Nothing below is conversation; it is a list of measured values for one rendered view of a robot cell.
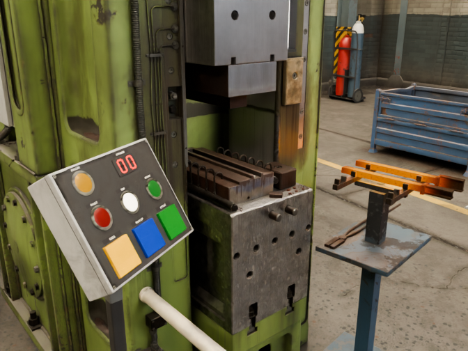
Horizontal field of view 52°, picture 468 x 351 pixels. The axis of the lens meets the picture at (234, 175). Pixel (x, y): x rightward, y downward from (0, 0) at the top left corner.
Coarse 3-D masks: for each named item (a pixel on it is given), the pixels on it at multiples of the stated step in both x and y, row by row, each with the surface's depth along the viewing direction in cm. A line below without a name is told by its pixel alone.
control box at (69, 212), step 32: (96, 160) 109; (128, 160) 118; (32, 192) 101; (64, 192) 99; (96, 192) 106; (128, 192) 114; (64, 224) 100; (96, 224) 102; (128, 224) 110; (160, 224) 119; (96, 256) 100; (96, 288) 101
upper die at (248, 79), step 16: (192, 64) 155; (240, 64) 144; (256, 64) 148; (272, 64) 153; (192, 80) 157; (208, 80) 150; (224, 80) 144; (240, 80) 146; (256, 80) 150; (272, 80) 154; (224, 96) 146
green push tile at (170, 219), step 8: (168, 208) 122; (176, 208) 125; (160, 216) 119; (168, 216) 121; (176, 216) 124; (168, 224) 120; (176, 224) 122; (184, 224) 125; (168, 232) 119; (176, 232) 121
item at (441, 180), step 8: (360, 160) 200; (376, 168) 194; (384, 168) 191; (392, 168) 190; (400, 168) 190; (408, 176) 185; (424, 176) 181; (432, 176) 180; (440, 176) 177; (448, 176) 177; (440, 184) 178; (448, 184) 176; (456, 184) 174
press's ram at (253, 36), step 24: (192, 0) 140; (216, 0) 133; (240, 0) 138; (264, 0) 144; (288, 0) 150; (192, 24) 142; (216, 24) 135; (240, 24) 141; (264, 24) 146; (192, 48) 145; (216, 48) 137; (240, 48) 143; (264, 48) 149
